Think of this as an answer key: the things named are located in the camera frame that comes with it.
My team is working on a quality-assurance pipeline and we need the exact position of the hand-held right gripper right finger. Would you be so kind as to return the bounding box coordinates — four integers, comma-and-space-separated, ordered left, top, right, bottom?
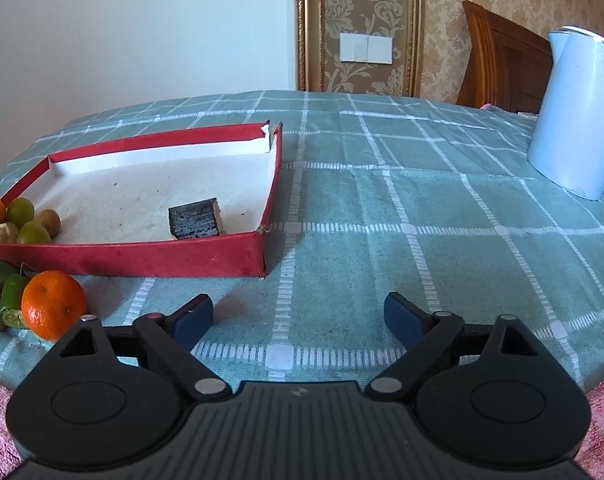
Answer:
364, 291, 535, 402

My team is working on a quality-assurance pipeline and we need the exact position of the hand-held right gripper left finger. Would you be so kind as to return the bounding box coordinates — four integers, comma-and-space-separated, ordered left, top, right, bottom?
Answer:
56, 293, 233, 402

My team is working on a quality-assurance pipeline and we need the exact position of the dark sugarcane block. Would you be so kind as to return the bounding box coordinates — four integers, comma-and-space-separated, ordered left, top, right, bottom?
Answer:
168, 199, 223, 241

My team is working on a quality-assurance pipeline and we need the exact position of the red shallow cardboard box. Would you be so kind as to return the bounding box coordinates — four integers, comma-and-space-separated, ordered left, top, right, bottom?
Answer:
0, 121, 283, 278

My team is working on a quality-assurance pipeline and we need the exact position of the brown longan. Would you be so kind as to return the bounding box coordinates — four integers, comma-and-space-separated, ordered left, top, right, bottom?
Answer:
33, 209, 61, 237

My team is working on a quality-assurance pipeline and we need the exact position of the round yellow-green fruit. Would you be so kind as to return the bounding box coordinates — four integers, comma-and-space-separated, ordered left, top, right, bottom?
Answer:
6, 197, 36, 228
16, 221, 52, 245

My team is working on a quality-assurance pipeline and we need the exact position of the green plaid tablecloth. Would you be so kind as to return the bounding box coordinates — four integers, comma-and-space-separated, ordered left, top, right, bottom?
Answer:
0, 90, 604, 396

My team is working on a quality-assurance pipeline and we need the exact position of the large orange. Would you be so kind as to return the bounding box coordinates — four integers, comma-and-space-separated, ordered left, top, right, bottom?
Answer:
20, 270, 87, 342

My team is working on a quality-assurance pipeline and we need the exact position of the white electric kettle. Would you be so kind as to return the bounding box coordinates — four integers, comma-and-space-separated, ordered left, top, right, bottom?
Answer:
527, 26, 604, 202

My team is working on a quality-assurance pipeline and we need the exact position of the wooden headboard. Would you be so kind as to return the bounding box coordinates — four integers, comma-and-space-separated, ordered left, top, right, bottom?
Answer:
456, 0, 554, 115

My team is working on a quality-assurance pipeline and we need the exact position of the white wall switch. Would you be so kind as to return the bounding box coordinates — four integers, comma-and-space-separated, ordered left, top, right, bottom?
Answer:
340, 31, 369, 63
368, 33, 393, 65

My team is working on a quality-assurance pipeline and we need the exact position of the gold wall panel frame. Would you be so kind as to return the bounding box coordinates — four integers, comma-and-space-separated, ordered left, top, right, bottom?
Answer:
295, 0, 423, 97

